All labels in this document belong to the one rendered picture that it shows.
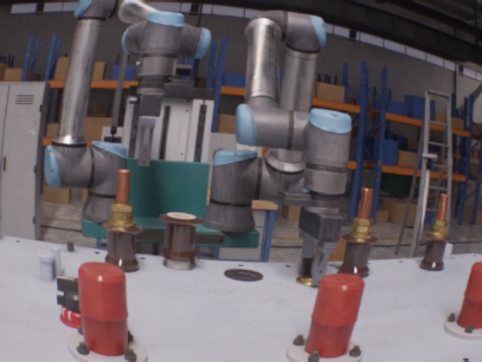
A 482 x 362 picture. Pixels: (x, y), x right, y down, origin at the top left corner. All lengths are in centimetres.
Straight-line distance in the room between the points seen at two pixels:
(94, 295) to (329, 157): 62
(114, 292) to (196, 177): 144
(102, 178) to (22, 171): 388
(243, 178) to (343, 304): 126
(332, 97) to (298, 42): 786
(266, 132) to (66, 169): 81
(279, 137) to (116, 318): 68
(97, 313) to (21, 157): 504
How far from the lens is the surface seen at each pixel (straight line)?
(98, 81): 865
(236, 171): 193
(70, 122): 178
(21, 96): 564
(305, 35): 168
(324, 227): 109
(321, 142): 110
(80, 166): 180
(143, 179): 201
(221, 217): 194
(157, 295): 99
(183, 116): 211
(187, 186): 205
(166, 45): 117
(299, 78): 175
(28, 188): 568
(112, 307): 66
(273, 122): 120
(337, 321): 73
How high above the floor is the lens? 170
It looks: 7 degrees down
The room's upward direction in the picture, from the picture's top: 6 degrees clockwise
